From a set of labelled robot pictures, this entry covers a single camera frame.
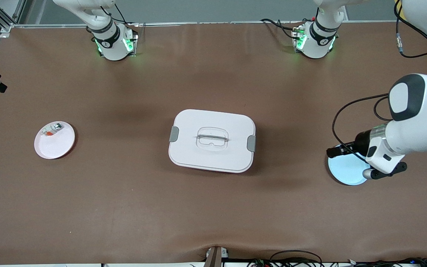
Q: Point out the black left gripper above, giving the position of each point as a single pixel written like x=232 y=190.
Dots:
x=360 y=143

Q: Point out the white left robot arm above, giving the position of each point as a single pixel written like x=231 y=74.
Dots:
x=421 y=126

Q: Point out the light blue round plate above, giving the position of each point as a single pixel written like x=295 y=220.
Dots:
x=347 y=170

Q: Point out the small white orange connector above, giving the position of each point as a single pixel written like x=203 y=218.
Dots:
x=52 y=129

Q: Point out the pink round plate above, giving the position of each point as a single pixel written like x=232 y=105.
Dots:
x=54 y=142

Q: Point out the white lidded storage box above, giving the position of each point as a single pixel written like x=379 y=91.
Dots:
x=211 y=157

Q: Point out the aluminium frame profile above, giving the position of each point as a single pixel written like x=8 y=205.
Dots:
x=2 y=20

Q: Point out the brown metal clamp bracket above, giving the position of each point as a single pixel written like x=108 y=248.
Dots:
x=213 y=257

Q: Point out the metal table edge rail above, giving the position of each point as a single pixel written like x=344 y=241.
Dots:
x=217 y=23

